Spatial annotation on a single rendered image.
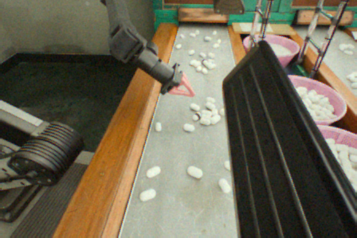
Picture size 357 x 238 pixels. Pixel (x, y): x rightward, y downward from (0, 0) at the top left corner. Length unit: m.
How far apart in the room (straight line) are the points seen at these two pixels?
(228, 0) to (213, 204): 0.49
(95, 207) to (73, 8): 2.29
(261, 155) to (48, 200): 0.85
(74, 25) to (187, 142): 2.24
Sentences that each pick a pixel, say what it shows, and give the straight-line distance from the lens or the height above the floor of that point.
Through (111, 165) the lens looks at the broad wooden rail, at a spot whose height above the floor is 0.76.
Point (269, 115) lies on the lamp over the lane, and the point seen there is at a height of 1.10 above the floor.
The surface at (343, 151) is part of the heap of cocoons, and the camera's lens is 0.74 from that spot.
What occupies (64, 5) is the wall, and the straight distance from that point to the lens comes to 2.67.
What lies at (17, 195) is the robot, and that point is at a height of 0.52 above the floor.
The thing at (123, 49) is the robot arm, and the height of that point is 0.97.
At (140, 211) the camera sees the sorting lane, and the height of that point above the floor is 0.74.
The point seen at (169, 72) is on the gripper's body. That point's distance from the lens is 0.62.
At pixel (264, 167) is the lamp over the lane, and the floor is 1.08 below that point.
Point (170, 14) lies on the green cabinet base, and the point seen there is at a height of 0.81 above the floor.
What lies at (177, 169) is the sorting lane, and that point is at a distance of 0.57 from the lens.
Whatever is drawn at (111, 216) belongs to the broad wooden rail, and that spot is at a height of 0.76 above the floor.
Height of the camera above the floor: 1.21
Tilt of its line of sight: 37 degrees down
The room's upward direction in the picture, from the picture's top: straight up
